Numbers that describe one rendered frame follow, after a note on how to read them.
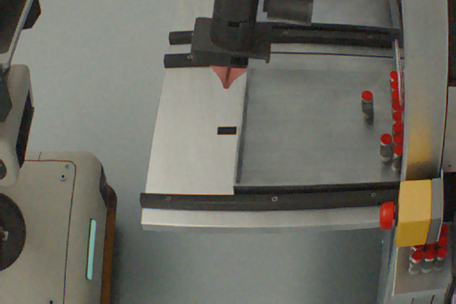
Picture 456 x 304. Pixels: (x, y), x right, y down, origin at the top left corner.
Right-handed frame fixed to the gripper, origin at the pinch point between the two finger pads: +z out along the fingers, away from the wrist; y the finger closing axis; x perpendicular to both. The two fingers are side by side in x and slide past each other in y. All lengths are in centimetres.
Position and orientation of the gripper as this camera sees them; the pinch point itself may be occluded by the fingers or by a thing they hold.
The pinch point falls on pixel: (226, 81)
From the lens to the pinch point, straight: 133.7
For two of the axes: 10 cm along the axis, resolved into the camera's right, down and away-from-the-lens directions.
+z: -0.8, 6.2, 7.8
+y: 9.9, 1.0, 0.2
